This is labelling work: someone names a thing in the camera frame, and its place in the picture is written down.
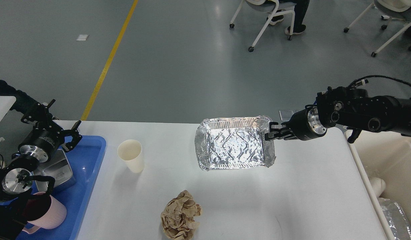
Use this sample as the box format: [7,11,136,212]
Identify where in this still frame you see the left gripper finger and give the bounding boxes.
[58,120,82,152]
[20,99,56,130]

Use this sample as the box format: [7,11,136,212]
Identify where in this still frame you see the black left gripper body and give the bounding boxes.
[18,129,64,163]

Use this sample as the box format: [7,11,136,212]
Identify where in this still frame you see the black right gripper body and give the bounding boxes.
[288,107,327,141]

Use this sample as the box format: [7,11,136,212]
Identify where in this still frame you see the steel rectangular container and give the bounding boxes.
[33,149,76,194]

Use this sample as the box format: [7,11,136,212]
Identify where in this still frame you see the aluminium foil tray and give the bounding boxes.
[195,115,276,171]

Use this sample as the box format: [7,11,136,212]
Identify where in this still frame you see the pink mug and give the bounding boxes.
[22,192,67,234]

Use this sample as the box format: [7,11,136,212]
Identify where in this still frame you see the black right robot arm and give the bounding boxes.
[264,75,411,143]

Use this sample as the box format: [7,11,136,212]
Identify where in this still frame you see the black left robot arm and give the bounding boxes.
[0,100,82,240]

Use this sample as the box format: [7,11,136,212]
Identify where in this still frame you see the blue plastic tray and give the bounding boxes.
[17,135,106,240]

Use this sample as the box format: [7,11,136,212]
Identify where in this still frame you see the white side table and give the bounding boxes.
[0,96,16,122]

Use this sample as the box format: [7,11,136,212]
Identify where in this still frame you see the cream paper cup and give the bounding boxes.
[117,139,145,173]

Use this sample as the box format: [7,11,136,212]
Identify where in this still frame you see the cream plastic bin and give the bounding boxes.
[348,132,411,240]

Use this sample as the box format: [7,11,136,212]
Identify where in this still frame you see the white cup in bin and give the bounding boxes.
[369,177,386,198]

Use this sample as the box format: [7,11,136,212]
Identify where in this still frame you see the seated person dark trousers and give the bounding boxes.
[269,0,310,35]

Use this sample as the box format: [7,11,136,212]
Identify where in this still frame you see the white office chair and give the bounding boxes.
[229,0,296,53]

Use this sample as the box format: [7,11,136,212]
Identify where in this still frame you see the crumpled brown paper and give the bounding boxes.
[160,190,203,240]

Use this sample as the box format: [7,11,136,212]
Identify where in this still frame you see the foil tray in bin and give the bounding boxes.
[378,198,411,240]

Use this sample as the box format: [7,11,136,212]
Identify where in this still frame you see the white chair at right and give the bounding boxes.
[343,0,411,57]

